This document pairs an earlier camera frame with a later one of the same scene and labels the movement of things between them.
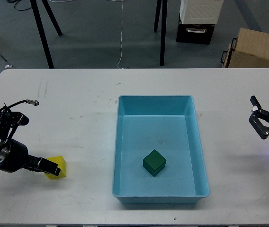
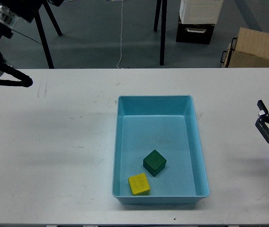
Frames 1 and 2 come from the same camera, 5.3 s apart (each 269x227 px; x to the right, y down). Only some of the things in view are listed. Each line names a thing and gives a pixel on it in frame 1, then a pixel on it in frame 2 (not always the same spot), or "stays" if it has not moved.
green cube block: (154, 162) stays
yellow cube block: (62, 164) to (139, 184)
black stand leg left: (47, 51) stays
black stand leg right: (163, 28) stays
